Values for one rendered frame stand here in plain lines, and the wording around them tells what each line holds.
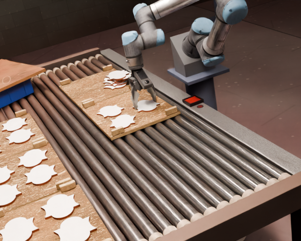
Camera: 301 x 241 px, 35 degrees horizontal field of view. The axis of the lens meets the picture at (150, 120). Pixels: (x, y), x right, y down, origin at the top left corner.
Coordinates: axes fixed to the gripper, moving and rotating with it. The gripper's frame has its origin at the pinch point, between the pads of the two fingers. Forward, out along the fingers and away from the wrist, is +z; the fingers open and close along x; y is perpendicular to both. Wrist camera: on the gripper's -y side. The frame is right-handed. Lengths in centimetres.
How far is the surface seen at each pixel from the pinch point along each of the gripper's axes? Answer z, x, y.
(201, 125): 4.4, -11.5, -31.8
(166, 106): 1.2, -7.1, -7.1
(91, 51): -6, -10, 106
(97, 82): -2, 7, 52
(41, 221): 4, 66, -56
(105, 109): -0.5, 17.2, 10.7
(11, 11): 6, -20, 500
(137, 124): 1.6, 11.0, -13.7
